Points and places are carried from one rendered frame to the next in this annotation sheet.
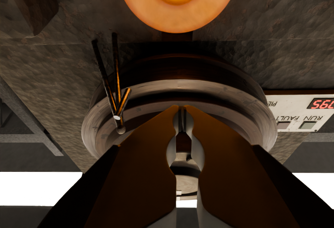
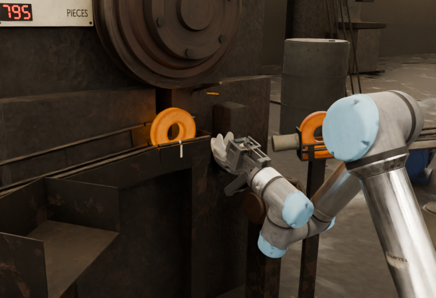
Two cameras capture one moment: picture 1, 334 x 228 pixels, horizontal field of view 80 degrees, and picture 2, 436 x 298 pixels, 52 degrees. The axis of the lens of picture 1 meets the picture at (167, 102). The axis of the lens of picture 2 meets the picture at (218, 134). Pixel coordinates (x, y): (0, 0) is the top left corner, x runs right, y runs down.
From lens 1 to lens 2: 1.24 m
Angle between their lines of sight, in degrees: 70
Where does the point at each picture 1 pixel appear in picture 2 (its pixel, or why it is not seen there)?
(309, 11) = (96, 111)
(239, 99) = (146, 73)
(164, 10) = (181, 119)
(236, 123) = (148, 56)
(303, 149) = not seen: outside the picture
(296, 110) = (40, 0)
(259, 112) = (130, 60)
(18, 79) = (254, 40)
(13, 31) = (236, 111)
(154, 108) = (194, 70)
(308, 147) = not seen: outside the picture
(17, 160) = not seen: outside the picture
